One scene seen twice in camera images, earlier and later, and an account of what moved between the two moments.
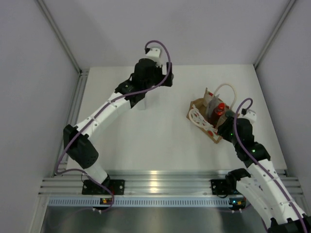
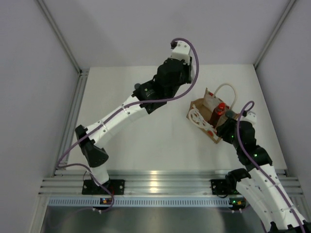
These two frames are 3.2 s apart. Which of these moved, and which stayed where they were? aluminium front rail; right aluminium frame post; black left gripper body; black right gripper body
Moved: black left gripper body
Stayed: right aluminium frame post; black right gripper body; aluminium front rail
